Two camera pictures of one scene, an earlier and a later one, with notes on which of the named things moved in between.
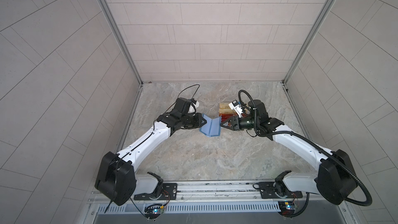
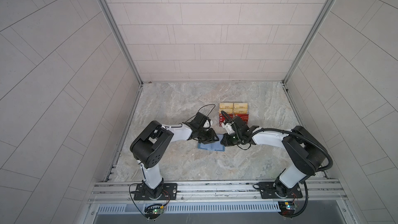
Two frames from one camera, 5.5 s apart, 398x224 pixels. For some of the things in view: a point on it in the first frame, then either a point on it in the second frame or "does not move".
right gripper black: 235,122 -> 225,138
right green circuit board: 287,208 does not move
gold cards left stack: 224,108 does not move
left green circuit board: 153,212 does not move
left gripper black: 197,117 -> 210,138
